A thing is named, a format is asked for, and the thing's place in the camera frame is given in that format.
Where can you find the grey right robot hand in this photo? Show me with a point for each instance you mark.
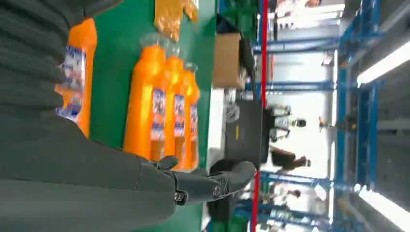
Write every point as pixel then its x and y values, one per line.
pixel 64 179

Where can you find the green crate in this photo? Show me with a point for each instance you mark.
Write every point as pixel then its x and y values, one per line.
pixel 240 16
pixel 237 225

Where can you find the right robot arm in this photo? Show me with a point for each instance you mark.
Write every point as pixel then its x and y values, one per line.
pixel 25 48

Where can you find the yellow plastic sheet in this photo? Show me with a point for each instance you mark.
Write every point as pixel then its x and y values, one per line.
pixel 169 16

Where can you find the brown cardboard box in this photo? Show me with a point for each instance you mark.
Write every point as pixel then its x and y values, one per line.
pixel 225 60

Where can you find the green table mat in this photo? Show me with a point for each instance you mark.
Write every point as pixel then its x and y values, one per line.
pixel 112 64

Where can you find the white flat box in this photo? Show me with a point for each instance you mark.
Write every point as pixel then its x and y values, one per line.
pixel 216 141

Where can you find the red barrier band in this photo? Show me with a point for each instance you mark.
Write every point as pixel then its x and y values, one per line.
pixel 264 48

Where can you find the person standing in background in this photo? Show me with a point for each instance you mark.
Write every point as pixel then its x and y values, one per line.
pixel 285 158
pixel 283 123

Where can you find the ceiling light strip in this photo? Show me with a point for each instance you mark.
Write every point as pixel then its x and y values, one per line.
pixel 384 64
pixel 387 208

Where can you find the tall blue metal rack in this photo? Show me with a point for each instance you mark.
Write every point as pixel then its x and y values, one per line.
pixel 341 112

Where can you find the blue metal frame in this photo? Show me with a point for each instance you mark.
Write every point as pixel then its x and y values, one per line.
pixel 288 179
pixel 288 85

